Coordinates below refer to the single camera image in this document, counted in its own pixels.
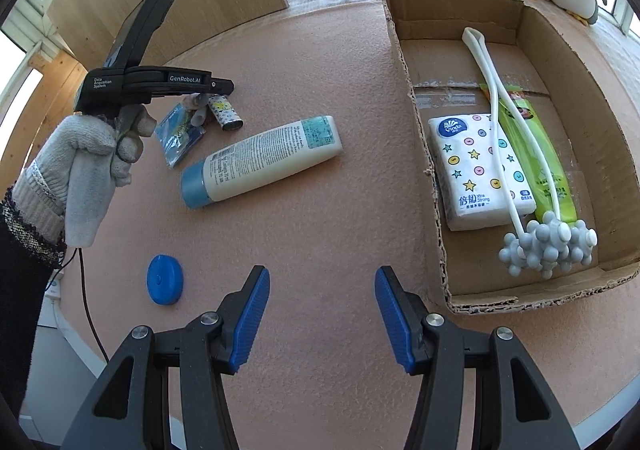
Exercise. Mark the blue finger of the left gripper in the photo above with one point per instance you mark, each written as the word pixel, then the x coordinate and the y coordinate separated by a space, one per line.
pixel 216 86

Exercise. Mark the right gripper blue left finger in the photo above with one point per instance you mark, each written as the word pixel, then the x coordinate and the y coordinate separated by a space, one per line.
pixel 128 407

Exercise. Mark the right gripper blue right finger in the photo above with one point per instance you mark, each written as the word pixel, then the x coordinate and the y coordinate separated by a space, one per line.
pixel 515 407

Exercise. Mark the patterned lighter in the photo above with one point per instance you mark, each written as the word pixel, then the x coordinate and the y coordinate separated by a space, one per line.
pixel 224 113

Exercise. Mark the small pink bottle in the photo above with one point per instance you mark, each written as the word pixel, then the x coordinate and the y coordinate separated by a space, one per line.
pixel 197 105

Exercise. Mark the white lotion bottle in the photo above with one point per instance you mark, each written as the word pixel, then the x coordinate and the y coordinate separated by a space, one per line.
pixel 259 160

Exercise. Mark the blue round case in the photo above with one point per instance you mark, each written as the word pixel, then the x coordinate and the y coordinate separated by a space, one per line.
pixel 164 280

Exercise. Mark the white roller massager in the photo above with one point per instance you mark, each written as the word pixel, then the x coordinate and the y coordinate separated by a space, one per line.
pixel 541 240

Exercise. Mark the patterned tissue pack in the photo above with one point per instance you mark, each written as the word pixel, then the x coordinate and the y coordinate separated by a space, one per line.
pixel 472 188

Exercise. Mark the black sleeved left forearm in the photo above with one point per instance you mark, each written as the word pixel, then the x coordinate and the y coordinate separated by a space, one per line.
pixel 32 247

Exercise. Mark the white gloved left hand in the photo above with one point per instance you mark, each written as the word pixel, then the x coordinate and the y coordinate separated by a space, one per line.
pixel 66 190

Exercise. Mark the blue sachet packet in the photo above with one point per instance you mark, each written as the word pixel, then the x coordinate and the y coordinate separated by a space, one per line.
pixel 177 135

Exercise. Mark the pine wood headboard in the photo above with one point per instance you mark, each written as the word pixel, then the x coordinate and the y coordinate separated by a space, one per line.
pixel 51 101

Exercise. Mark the cardboard box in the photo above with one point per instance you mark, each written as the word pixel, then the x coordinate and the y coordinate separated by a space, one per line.
pixel 572 95

